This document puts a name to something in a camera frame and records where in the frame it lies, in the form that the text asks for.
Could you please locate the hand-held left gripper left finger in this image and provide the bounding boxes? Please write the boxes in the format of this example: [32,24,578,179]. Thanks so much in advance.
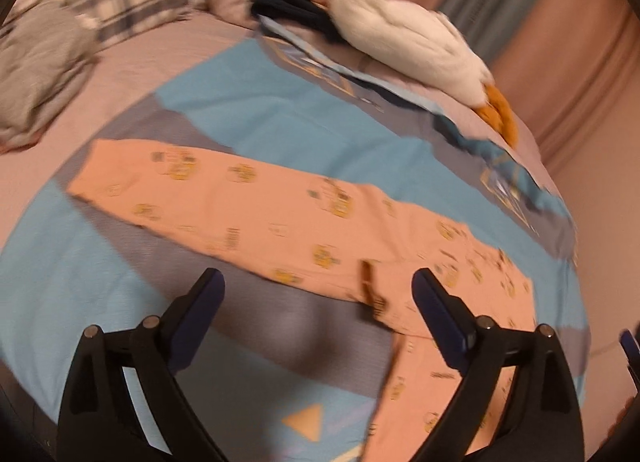
[56,268,228,462]

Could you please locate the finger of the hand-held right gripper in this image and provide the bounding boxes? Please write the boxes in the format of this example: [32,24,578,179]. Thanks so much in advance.
[619,328,640,379]

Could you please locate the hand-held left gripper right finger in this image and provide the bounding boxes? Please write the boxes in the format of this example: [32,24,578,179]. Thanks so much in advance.
[411,268,586,462]

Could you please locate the pink printed pants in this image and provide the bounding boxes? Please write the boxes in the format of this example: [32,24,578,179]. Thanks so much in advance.
[67,138,538,462]

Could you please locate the blue grey patterned blanket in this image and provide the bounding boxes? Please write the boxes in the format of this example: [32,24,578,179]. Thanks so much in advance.
[0,34,593,462]

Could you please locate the pinkish bed sheet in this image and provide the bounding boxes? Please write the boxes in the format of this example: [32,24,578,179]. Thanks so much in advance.
[0,17,261,253]

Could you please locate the white plush goose toy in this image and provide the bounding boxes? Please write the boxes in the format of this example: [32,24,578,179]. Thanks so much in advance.
[330,0,517,148]

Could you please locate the grey crumpled cloth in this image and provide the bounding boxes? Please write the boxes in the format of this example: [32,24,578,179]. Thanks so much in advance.
[0,7,101,153]

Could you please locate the dark navy clothing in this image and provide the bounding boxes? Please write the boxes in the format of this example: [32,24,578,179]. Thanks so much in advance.
[250,0,351,45]

